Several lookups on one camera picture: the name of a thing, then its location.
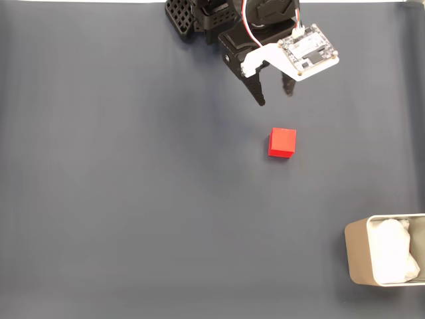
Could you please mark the red cube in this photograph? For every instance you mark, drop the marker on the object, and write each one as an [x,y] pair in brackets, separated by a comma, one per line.
[282,141]

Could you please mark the white crumpled tissue paper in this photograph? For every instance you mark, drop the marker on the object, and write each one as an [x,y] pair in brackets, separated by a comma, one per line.
[391,249]

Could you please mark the white camera board with mount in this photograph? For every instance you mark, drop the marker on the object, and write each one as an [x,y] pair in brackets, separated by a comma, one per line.
[308,53]

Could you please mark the beige metal box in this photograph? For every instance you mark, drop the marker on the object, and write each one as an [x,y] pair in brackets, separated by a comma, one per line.
[357,252]

